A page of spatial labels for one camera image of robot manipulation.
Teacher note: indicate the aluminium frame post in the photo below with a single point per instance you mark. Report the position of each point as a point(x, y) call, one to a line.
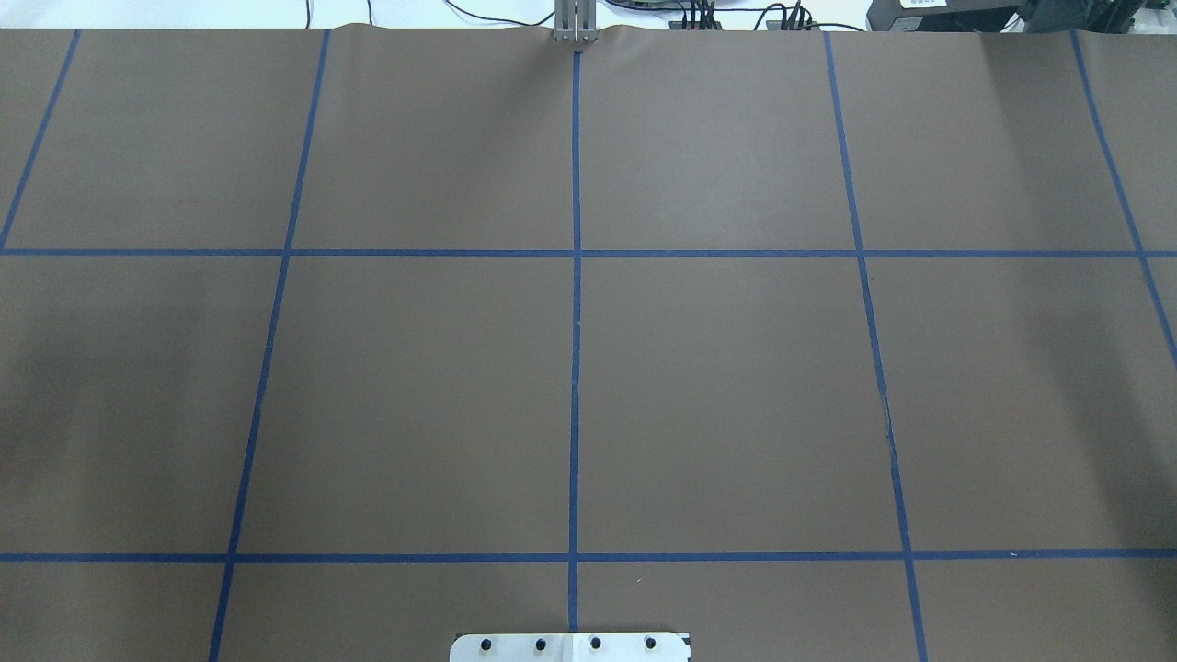
point(575, 22)

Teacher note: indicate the black computer box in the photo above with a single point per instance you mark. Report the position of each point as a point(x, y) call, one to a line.
point(941, 16)

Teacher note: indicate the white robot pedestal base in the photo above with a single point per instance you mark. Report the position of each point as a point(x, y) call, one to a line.
point(607, 646)

